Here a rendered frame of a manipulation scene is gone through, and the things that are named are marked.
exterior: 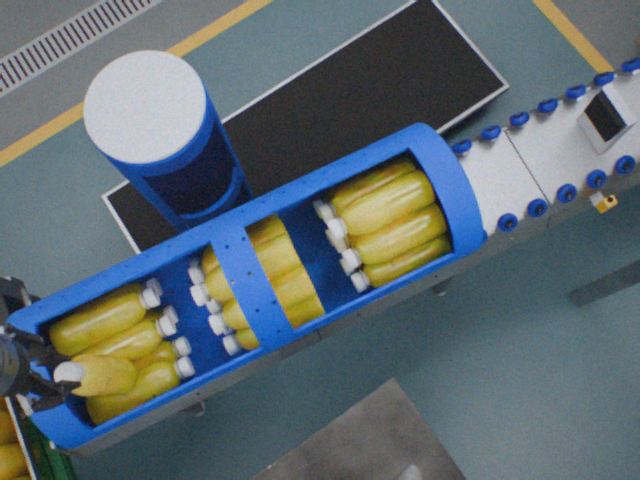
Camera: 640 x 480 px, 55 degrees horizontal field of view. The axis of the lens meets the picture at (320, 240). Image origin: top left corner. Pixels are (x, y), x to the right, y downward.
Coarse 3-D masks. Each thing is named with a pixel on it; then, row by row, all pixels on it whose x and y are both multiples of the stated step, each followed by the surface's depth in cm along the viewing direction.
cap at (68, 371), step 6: (60, 366) 100; (66, 366) 100; (72, 366) 100; (78, 366) 101; (60, 372) 100; (66, 372) 100; (72, 372) 100; (78, 372) 100; (60, 378) 100; (66, 378) 100; (72, 378) 99; (78, 378) 100
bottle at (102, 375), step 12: (72, 360) 104; (84, 360) 104; (96, 360) 105; (108, 360) 109; (120, 360) 114; (84, 372) 102; (96, 372) 104; (108, 372) 107; (120, 372) 111; (132, 372) 116; (84, 384) 102; (96, 384) 104; (108, 384) 107; (120, 384) 112; (132, 384) 117
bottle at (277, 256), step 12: (276, 240) 115; (288, 240) 114; (264, 252) 114; (276, 252) 114; (288, 252) 114; (264, 264) 113; (276, 264) 114; (288, 264) 114; (300, 264) 116; (216, 276) 113; (276, 276) 115; (204, 288) 114; (216, 288) 113; (228, 288) 113; (216, 300) 115; (228, 300) 116
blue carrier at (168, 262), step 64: (320, 192) 133; (448, 192) 112; (192, 256) 131; (256, 256) 109; (320, 256) 137; (448, 256) 119; (192, 320) 135; (256, 320) 110; (320, 320) 116; (192, 384) 115
